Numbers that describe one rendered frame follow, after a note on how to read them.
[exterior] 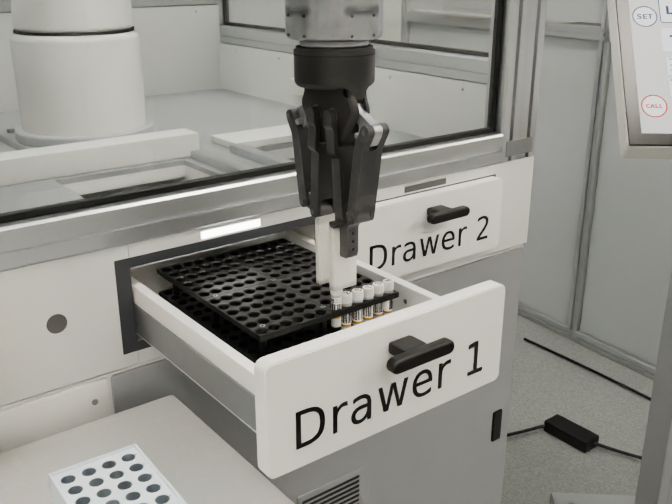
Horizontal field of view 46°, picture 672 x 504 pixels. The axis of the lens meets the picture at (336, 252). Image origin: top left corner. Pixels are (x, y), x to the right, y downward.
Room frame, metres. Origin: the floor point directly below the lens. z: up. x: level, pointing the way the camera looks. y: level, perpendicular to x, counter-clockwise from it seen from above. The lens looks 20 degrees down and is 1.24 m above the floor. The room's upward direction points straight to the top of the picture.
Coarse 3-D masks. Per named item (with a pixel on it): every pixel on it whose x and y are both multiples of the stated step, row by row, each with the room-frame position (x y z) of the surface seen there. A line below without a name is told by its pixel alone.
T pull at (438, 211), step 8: (432, 208) 1.06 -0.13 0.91; (440, 208) 1.06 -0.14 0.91; (448, 208) 1.06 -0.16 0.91; (456, 208) 1.05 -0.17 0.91; (464, 208) 1.06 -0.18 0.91; (432, 216) 1.02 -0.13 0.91; (440, 216) 1.03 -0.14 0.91; (448, 216) 1.04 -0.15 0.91; (456, 216) 1.05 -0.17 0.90; (464, 216) 1.06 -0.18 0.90
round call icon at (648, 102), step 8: (640, 96) 1.28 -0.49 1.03; (648, 96) 1.28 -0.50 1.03; (656, 96) 1.28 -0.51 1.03; (664, 96) 1.28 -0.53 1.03; (640, 104) 1.27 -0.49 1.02; (648, 104) 1.27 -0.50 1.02; (656, 104) 1.27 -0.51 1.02; (664, 104) 1.27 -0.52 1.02; (648, 112) 1.26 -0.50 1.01; (656, 112) 1.26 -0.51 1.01; (664, 112) 1.26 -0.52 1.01
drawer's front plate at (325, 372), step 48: (480, 288) 0.73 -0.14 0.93; (336, 336) 0.62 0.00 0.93; (384, 336) 0.64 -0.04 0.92; (432, 336) 0.68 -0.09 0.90; (480, 336) 0.72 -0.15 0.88; (288, 384) 0.58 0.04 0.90; (336, 384) 0.61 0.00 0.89; (384, 384) 0.65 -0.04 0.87; (432, 384) 0.68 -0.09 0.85; (480, 384) 0.73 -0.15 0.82; (288, 432) 0.58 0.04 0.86
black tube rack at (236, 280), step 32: (224, 256) 0.90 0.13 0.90; (256, 256) 0.90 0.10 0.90; (288, 256) 0.90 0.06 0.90; (192, 288) 0.80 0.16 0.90; (224, 288) 0.80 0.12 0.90; (256, 288) 0.80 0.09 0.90; (288, 288) 0.80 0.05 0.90; (320, 288) 0.80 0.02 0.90; (352, 288) 0.80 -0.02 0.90; (224, 320) 0.78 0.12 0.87; (256, 320) 0.72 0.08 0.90; (256, 352) 0.71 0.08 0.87
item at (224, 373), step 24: (264, 240) 0.98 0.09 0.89; (312, 240) 0.97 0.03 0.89; (144, 264) 0.88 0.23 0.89; (168, 264) 0.90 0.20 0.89; (360, 264) 0.88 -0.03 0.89; (144, 288) 0.81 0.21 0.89; (168, 288) 0.90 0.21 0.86; (408, 288) 0.81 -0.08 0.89; (144, 312) 0.79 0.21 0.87; (168, 312) 0.75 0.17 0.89; (144, 336) 0.80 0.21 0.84; (168, 336) 0.75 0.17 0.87; (192, 336) 0.71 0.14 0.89; (216, 336) 0.69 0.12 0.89; (192, 360) 0.71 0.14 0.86; (216, 360) 0.67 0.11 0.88; (240, 360) 0.64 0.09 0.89; (216, 384) 0.67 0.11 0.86; (240, 384) 0.64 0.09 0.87; (240, 408) 0.63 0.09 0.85
